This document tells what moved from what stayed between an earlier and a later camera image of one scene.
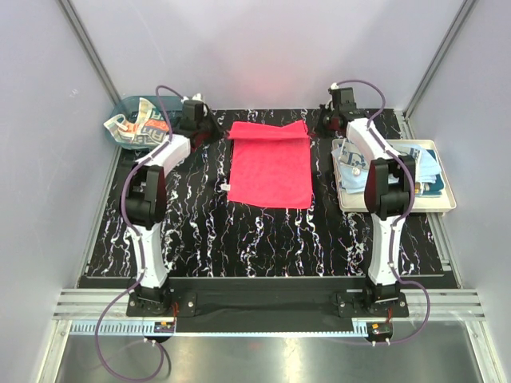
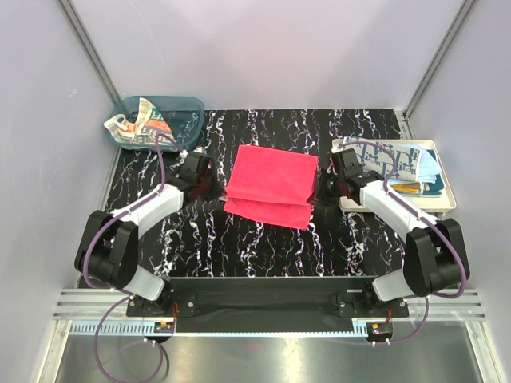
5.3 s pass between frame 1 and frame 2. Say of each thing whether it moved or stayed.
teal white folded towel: stayed
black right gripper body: moved
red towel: moved
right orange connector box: stayed
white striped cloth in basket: stayed
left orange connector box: stayed
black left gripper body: moved
